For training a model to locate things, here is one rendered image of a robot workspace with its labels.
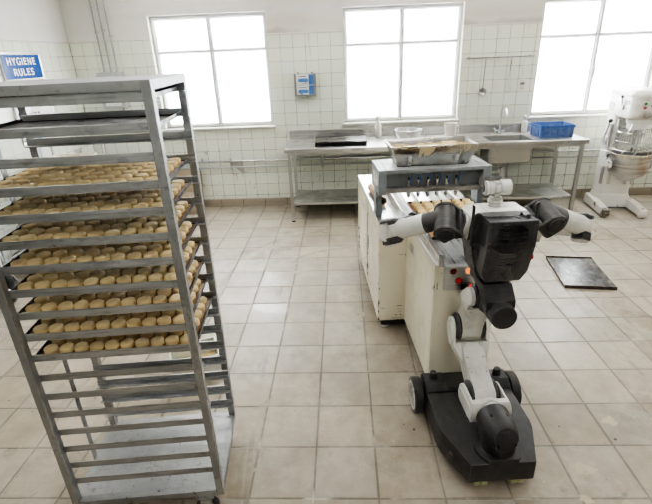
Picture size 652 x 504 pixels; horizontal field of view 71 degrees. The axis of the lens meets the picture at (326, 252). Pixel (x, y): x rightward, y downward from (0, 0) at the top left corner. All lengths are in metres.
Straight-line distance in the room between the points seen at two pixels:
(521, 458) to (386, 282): 1.41
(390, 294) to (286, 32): 3.73
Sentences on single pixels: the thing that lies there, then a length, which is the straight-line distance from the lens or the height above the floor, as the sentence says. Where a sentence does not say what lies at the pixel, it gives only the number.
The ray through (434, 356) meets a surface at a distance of 2.75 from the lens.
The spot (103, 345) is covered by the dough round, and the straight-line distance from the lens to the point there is 1.99.
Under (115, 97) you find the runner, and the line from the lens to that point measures 1.57.
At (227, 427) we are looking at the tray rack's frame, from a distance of 2.54.
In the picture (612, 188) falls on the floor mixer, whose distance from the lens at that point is 6.55.
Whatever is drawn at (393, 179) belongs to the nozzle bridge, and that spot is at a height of 1.10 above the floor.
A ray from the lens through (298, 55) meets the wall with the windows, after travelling 6.00.
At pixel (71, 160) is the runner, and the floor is 1.59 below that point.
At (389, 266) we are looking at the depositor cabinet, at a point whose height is 0.51.
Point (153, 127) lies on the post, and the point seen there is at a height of 1.68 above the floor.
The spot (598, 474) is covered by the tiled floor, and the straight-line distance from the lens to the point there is 2.72.
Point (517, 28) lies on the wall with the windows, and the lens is 6.32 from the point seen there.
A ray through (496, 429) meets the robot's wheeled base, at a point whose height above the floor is 0.34.
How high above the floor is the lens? 1.87
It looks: 23 degrees down
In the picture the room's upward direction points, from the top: 2 degrees counter-clockwise
